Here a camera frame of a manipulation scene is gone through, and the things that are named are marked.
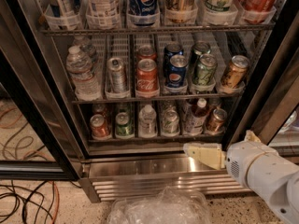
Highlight front clear water bottle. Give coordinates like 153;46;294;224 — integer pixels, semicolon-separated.
66;46;101;101

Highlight silver can middle shelf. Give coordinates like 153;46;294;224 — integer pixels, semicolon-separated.
107;57;127;93

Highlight orange can bottom shelf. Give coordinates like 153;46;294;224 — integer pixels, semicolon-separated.
206;108;227;132

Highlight red can bottom shelf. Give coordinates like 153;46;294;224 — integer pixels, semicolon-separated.
90;114;110;138

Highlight rear clear water bottle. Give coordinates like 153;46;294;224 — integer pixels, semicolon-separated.
73;35;98;64

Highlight clear bottle top shelf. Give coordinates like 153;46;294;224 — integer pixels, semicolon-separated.
87;0;120;29

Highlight front red Coca-Cola can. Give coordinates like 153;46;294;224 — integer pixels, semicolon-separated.
136;59;158;92

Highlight front green can middle shelf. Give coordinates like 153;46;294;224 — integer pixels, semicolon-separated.
192;54;218;85

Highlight brown drink bottle bottom shelf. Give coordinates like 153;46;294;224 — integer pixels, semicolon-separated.
184;98;208;135

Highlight clear water bottle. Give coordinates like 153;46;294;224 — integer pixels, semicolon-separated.
66;46;101;101
73;35;98;64

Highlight Coca-Cola bottle top shelf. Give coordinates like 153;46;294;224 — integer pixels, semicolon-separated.
244;0;276;24

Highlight glass fridge door left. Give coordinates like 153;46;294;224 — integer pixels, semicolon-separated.
0;0;84;180

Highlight rear green can middle shelf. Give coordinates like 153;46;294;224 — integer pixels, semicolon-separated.
190;40;211;65

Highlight clear crumpled plastic bag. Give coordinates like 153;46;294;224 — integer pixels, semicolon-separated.
107;187;212;224

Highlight orange can shelf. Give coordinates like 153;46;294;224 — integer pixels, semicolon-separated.
221;55;249;89
206;108;227;132

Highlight black cables on floor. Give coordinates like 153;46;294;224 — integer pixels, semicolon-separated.
0;180;82;224

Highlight rear red Coca-Cola can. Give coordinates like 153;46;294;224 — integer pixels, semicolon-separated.
136;44;157;61

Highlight rear blue Pepsi can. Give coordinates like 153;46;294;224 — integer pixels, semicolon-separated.
164;41;184;68

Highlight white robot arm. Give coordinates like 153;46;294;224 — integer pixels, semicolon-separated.
183;130;299;224

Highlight stainless steel fridge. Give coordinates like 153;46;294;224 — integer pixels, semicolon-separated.
0;0;299;203

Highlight orange cable on floor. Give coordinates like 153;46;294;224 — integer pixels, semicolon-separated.
48;180;61;224

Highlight blue pepsi can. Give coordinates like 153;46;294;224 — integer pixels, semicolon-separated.
164;41;184;68
165;54;188;88

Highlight Pepsi bottle top shelf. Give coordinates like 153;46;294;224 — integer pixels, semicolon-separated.
129;0;157;26

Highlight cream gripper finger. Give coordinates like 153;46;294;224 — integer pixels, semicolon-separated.
244;130;261;143
183;142;226;170

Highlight red coca-cola can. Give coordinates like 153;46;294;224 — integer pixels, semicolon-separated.
136;59;158;92
136;44;157;61

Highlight pale green can bottom shelf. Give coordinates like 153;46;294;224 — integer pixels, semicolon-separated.
163;110;179;134

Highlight front blue Pepsi can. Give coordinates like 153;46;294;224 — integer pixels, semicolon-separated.
165;54;188;88

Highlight water bottle bottom shelf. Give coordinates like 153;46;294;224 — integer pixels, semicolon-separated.
138;105;156;137

